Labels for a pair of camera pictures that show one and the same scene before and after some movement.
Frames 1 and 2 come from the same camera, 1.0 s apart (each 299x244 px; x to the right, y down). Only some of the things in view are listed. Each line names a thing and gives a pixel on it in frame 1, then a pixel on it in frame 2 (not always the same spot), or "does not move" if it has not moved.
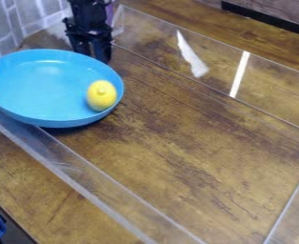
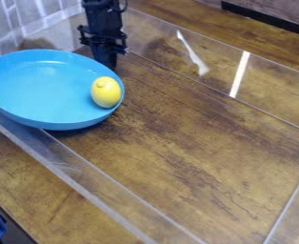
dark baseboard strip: x=265 y=18 does not move
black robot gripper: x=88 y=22 → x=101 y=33
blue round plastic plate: x=39 y=87 does not move
